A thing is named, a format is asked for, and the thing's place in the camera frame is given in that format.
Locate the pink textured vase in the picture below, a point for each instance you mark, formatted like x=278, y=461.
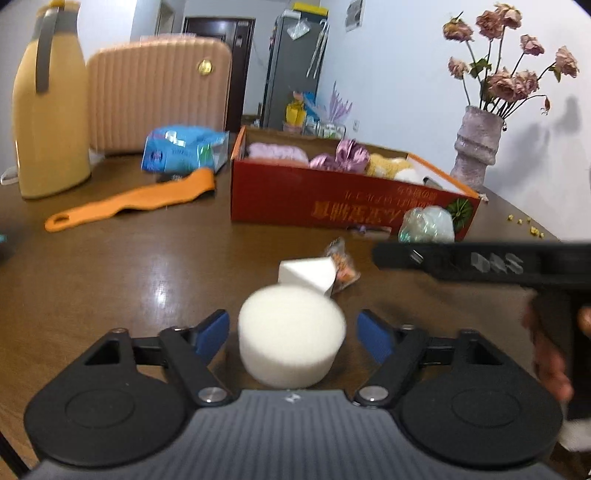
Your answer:
x=475, y=147

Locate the scattered yellow crumbs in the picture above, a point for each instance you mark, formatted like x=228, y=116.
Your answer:
x=533, y=230

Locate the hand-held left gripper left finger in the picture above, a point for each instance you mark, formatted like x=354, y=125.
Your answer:
x=213, y=334

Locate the red cardboard box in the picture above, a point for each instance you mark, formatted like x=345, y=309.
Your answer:
x=286, y=194

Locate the bunch of dried pink roses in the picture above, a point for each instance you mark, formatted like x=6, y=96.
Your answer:
x=505, y=85

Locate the clear bag of cotton pads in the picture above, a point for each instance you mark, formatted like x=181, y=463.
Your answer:
x=427, y=224

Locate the white folded umbrella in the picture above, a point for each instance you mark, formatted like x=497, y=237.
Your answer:
x=318, y=48

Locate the person's right hand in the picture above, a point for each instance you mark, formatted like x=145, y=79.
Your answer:
x=547, y=355

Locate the yellow thermos jug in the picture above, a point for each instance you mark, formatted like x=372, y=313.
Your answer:
x=51, y=129

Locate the white round sponge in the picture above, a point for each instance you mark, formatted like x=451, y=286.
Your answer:
x=291, y=332

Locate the yellow box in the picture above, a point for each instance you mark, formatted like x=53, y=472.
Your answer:
x=310, y=8

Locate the dark brown door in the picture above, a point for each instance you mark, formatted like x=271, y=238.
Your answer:
x=240, y=69

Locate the white wedge sponge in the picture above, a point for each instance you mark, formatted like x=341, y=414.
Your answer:
x=307, y=274

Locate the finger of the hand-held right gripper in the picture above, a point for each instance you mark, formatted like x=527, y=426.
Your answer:
x=397, y=258

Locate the blue and green plastic packet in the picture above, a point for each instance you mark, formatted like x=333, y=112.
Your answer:
x=180, y=150

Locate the peach ribbed suitcase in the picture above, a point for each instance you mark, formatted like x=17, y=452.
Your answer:
x=152, y=92

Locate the yellow and white plush toy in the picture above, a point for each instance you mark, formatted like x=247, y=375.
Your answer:
x=385, y=165

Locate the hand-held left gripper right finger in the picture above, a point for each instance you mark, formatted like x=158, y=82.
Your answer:
x=375, y=334

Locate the grey refrigerator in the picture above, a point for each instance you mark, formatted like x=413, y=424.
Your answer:
x=291, y=74

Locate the pink towel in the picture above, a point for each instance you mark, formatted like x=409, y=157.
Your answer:
x=277, y=152

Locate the orange snack packet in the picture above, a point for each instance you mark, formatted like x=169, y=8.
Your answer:
x=345, y=272

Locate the wall poster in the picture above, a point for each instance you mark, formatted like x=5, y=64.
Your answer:
x=354, y=14

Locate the clear plastic pouch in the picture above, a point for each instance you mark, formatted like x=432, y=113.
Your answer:
x=298, y=30

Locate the storage cart with bottles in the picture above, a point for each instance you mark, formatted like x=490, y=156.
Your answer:
x=323, y=124

